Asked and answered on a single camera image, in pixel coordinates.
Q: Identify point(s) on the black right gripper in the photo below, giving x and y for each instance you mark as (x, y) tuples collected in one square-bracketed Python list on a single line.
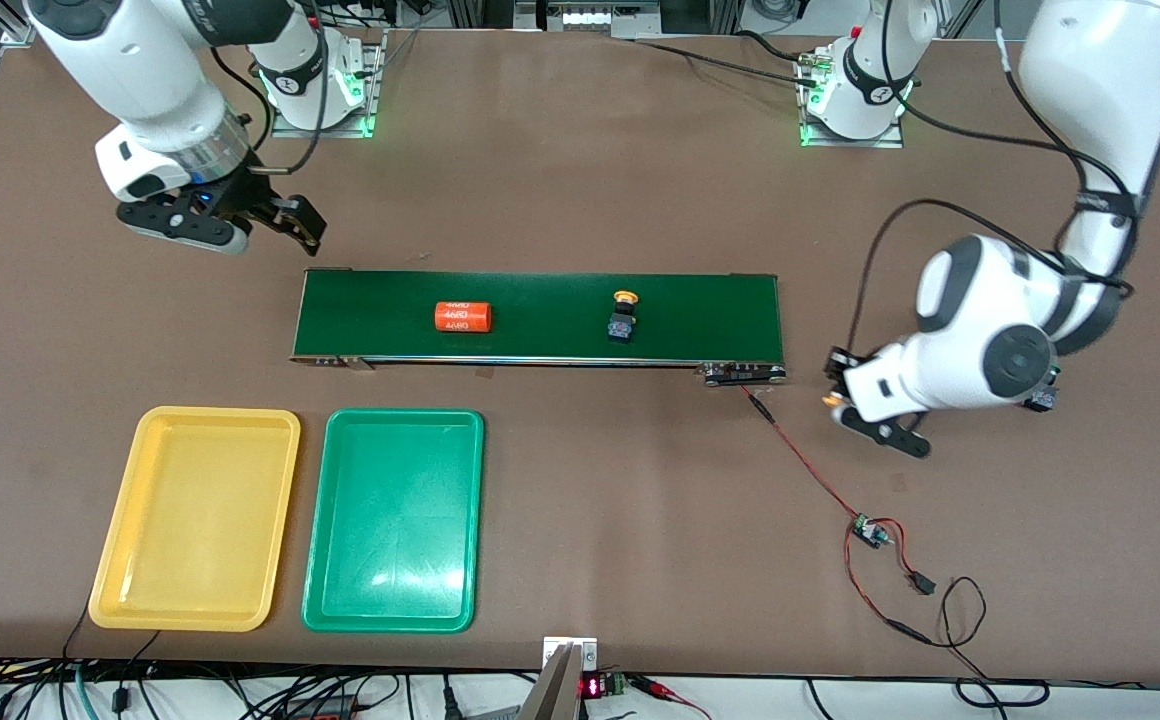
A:
[(245, 196)]

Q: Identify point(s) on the green plastic tray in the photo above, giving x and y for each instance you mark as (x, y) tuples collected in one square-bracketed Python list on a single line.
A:
[(390, 520)]

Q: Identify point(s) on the aluminium frame structure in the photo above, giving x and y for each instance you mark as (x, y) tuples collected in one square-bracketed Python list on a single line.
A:
[(590, 15)]

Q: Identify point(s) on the small circuit board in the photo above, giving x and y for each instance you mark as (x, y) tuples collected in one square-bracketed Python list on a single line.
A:
[(870, 531)]

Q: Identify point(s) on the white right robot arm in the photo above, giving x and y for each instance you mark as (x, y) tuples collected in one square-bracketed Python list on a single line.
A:
[(130, 60)]

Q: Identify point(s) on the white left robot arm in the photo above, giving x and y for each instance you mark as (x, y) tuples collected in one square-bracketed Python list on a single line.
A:
[(1080, 70)]

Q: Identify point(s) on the red digit display module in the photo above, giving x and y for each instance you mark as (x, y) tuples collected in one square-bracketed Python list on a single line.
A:
[(592, 687)]

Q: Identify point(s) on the yellow plastic tray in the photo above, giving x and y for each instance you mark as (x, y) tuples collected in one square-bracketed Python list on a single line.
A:
[(195, 520)]

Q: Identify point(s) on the yellow push button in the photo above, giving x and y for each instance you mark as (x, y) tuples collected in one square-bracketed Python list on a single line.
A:
[(622, 328), (832, 399)]

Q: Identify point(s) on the red probe lead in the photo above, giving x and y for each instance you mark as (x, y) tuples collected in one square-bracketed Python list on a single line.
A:
[(660, 688)]

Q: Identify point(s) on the green belt conveyor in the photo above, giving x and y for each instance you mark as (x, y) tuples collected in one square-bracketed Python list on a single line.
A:
[(540, 320)]

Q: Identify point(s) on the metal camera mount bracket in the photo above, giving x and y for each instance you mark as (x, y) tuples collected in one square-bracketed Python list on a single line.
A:
[(562, 690)]

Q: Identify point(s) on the green push button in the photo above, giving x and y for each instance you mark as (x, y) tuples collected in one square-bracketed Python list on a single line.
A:
[(1045, 400)]

